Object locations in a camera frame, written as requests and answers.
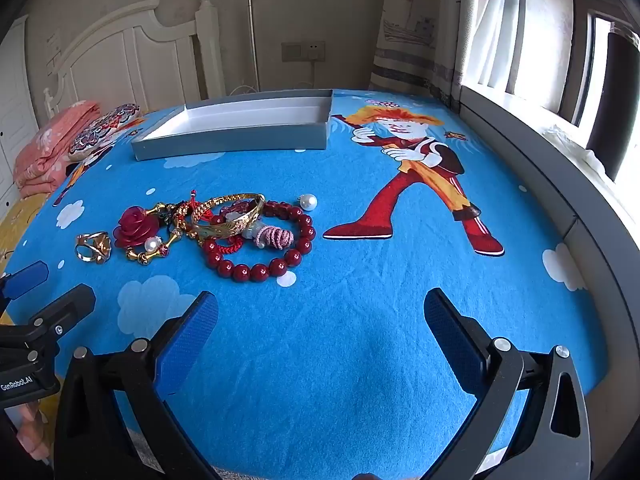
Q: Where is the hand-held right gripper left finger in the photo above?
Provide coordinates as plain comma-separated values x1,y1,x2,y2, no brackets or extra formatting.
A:
54,290,221,480

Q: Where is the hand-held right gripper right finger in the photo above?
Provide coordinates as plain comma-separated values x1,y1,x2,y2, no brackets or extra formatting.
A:
423,287,592,480

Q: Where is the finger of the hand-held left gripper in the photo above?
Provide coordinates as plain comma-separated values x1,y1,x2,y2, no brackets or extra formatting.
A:
0,261,49,306
30,284,96,348

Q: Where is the gold ring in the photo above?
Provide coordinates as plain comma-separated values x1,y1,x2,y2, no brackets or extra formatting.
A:
75,231,112,264

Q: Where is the red cord bracelet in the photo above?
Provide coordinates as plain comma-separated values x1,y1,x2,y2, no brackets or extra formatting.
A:
175,190,251,256

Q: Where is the red bead bracelet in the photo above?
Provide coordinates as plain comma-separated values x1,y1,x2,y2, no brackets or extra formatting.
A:
202,201,317,282

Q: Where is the gold link bracelet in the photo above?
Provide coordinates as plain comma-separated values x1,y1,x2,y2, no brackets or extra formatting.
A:
125,201,188,266

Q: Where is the gold bangle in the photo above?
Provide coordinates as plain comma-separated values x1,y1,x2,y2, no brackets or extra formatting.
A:
190,193,266,241

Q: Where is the red rose brooch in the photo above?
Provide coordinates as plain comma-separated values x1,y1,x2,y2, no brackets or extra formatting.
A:
113,205,163,249

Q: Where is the pink beaded coil charm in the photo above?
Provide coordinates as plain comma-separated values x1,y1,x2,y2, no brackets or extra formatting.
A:
244,222,295,250

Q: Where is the grey cardboard box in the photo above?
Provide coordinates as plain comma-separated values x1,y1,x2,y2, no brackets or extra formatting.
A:
131,89,334,162

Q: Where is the person's left hand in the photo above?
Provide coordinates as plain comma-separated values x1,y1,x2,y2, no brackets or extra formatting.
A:
15,402,53,461

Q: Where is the yellow bed sheet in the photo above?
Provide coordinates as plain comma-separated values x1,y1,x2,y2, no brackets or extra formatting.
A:
0,192,56,261

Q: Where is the blue cartoon printed blanket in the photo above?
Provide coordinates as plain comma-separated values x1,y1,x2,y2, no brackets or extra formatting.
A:
0,89,608,480

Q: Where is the pink folded quilt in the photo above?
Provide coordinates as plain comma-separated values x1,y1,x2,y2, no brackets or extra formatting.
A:
13,101,101,198

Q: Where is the patterned pillow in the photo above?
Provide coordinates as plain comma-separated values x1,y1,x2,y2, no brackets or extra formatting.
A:
67,104,142,162

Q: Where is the white wardrobe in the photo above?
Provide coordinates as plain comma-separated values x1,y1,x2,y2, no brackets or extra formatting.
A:
0,15,38,206

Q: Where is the grey window ledge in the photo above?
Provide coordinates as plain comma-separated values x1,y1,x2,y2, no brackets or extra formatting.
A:
460,85,640,411

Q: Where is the white cloth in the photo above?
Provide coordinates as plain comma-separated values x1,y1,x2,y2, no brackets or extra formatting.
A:
542,125,616,176

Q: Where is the white wooden headboard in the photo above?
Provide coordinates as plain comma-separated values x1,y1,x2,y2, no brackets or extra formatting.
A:
44,0,226,116

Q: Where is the metal rod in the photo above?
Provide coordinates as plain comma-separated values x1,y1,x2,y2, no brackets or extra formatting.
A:
247,0,261,93

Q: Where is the printed curtain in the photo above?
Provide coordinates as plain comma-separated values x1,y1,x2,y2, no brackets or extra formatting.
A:
369,0,466,111

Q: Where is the white sheer curtain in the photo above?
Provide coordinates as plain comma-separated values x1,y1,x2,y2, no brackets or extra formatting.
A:
460,0,526,88

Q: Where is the white cable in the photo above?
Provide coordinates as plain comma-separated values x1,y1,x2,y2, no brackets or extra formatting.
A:
235,60,321,96

